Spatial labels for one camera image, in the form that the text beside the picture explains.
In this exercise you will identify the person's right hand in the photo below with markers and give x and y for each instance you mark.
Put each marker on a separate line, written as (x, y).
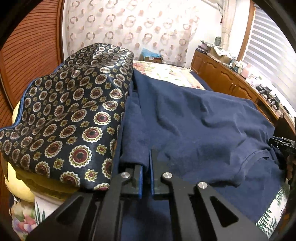
(291, 169)

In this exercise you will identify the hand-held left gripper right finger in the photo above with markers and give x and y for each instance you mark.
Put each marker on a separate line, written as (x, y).
(152, 185)

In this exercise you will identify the cluster of small bottles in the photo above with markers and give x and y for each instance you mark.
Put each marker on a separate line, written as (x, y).
(235, 65)

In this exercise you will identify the floral print quilt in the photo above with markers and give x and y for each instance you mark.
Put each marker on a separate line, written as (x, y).
(166, 71)

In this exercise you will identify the pink jug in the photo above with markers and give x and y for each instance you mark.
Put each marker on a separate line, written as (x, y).
(247, 70)

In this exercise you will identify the circle print sheer curtain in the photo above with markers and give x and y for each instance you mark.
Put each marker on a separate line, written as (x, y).
(129, 27)

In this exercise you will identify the spare black hand-held gripper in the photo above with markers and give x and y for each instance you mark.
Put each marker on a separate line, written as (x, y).
(274, 102)
(263, 90)

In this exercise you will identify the yellow plush toy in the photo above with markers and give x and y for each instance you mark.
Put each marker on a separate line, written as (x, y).
(16, 183)

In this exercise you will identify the navy bed blanket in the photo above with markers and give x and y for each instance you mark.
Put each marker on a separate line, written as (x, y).
(203, 81)

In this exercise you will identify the wooden sideboard cabinet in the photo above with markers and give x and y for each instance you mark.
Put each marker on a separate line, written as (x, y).
(222, 74)

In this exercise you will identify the olive yellow folded cloth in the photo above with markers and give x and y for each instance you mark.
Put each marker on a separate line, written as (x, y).
(46, 185)

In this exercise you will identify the navy medallion print cloth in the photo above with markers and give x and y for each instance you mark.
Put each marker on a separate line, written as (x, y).
(69, 115)

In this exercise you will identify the beige tied curtain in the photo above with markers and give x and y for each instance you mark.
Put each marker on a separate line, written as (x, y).
(226, 25)

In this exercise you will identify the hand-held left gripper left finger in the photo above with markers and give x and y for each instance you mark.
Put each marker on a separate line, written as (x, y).
(140, 187)

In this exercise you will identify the small cardboard box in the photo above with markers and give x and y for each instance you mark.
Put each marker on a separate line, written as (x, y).
(153, 59)

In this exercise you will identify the wooden louvered wardrobe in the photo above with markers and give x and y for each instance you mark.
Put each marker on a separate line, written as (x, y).
(27, 46)

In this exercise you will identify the navy printed t-shirt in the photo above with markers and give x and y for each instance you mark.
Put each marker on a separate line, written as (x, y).
(196, 115)

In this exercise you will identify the grey oval fan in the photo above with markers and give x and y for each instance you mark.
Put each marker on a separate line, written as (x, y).
(217, 41)

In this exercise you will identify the palm leaf print bedsheet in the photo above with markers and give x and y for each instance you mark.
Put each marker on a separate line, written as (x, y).
(272, 213)

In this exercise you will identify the grey striped window blind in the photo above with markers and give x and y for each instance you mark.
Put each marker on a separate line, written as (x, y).
(272, 51)

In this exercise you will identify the pastel floral pillow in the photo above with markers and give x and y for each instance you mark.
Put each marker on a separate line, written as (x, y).
(23, 220)

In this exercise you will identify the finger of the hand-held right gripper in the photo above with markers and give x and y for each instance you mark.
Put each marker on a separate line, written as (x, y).
(275, 142)

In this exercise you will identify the stack of boxes with cloth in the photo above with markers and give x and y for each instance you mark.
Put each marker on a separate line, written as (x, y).
(204, 47)

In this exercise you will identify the open cardboard box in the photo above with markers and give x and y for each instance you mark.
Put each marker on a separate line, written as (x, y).
(220, 54)

